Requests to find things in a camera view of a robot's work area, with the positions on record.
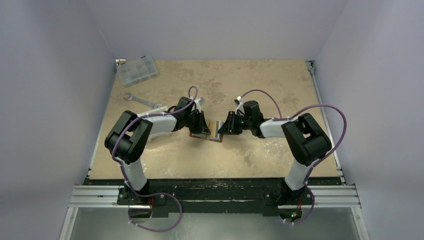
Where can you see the white plastic card tray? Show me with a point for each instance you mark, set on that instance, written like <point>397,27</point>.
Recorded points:
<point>163,125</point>

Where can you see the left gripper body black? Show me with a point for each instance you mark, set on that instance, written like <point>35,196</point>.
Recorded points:
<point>193,121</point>

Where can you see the silver open-end wrench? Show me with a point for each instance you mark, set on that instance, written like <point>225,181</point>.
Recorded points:
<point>131,97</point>

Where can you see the clear plastic organizer box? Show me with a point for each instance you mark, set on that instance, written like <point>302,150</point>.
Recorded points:
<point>136,71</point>

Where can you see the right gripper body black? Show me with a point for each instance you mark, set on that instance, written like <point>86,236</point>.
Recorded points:
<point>232,122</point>

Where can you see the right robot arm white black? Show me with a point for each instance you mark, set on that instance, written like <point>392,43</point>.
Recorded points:
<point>307,142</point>

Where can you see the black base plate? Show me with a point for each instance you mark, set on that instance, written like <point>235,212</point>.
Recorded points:
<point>213,196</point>

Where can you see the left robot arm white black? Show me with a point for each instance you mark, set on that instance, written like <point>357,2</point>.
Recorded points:
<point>127,140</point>

